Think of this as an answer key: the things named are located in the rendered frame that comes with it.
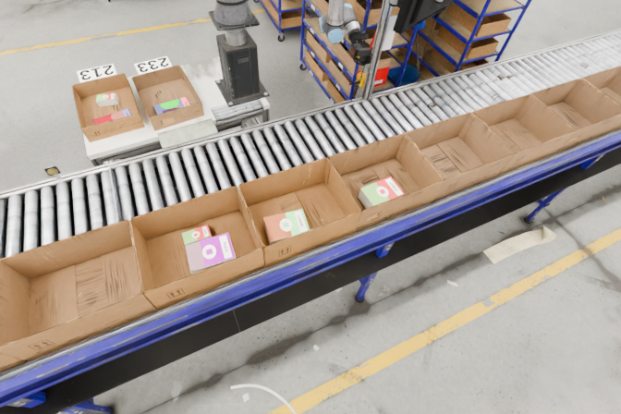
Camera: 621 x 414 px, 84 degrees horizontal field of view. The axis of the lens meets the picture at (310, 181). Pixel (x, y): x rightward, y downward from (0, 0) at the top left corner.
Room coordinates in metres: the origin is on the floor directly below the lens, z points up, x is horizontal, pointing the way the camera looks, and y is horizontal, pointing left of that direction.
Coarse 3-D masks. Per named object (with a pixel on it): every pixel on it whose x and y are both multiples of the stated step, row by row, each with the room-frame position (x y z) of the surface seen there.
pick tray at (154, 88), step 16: (144, 80) 1.64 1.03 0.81; (160, 80) 1.69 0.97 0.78; (176, 80) 1.73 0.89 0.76; (144, 96) 1.56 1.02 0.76; (160, 96) 1.57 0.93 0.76; (176, 96) 1.58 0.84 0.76; (192, 96) 1.60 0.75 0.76; (176, 112) 1.37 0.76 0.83; (192, 112) 1.42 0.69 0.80; (160, 128) 1.31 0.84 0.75
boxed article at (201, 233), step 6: (198, 228) 0.64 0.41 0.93; (204, 228) 0.64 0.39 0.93; (186, 234) 0.61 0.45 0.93; (192, 234) 0.61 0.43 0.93; (198, 234) 0.61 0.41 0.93; (204, 234) 0.62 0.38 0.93; (210, 234) 0.62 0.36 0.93; (186, 240) 0.58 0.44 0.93; (192, 240) 0.59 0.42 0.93; (198, 240) 0.59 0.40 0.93
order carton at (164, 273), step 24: (216, 192) 0.74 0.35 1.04; (144, 216) 0.61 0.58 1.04; (168, 216) 0.64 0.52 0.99; (192, 216) 0.68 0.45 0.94; (216, 216) 0.72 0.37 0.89; (240, 216) 0.74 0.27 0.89; (144, 240) 0.58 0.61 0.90; (168, 240) 0.60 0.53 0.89; (240, 240) 0.63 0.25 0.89; (144, 264) 0.46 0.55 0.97; (168, 264) 0.50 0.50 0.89; (240, 264) 0.48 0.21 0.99; (144, 288) 0.36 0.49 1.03; (168, 288) 0.37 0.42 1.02; (192, 288) 0.40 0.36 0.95
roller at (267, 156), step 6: (252, 132) 1.37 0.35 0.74; (258, 132) 1.36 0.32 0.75; (258, 138) 1.32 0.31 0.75; (258, 144) 1.28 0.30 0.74; (264, 144) 1.28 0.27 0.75; (264, 150) 1.24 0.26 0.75; (264, 156) 1.20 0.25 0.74; (270, 156) 1.20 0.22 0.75; (270, 162) 1.16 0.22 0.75; (270, 168) 1.12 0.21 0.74; (276, 168) 1.12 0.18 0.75
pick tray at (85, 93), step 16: (96, 80) 1.55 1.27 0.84; (112, 80) 1.59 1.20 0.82; (80, 96) 1.49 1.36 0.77; (96, 96) 1.51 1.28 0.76; (128, 96) 1.54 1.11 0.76; (80, 112) 1.34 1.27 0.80; (96, 112) 1.39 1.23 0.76; (112, 112) 1.40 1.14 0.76; (96, 128) 1.20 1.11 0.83; (112, 128) 1.24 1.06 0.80; (128, 128) 1.28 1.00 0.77
